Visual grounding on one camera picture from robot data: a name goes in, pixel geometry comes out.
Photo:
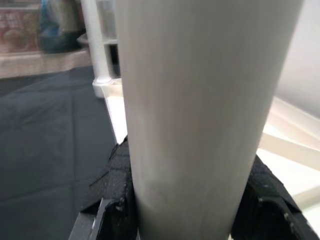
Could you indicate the beige cloth covered bench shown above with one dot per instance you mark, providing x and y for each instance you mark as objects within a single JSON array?
[{"x": 37, "y": 62}]

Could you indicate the white plastic table leg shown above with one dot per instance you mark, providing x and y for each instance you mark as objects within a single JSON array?
[
  {"x": 200, "y": 112},
  {"x": 96, "y": 45}
]

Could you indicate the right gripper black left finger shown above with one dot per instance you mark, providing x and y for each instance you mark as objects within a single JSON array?
[{"x": 112, "y": 195}]

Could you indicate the dark shiny foil bag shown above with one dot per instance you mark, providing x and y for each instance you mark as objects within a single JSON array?
[{"x": 62, "y": 27}]

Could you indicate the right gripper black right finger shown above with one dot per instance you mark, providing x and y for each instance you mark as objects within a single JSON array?
[{"x": 272, "y": 205}]

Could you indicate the white plastic table top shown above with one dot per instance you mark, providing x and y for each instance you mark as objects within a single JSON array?
[{"x": 287, "y": 155}]

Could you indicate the black tablecloth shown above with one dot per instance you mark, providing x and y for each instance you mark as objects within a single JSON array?
[{"x": 50, "y": 137}]

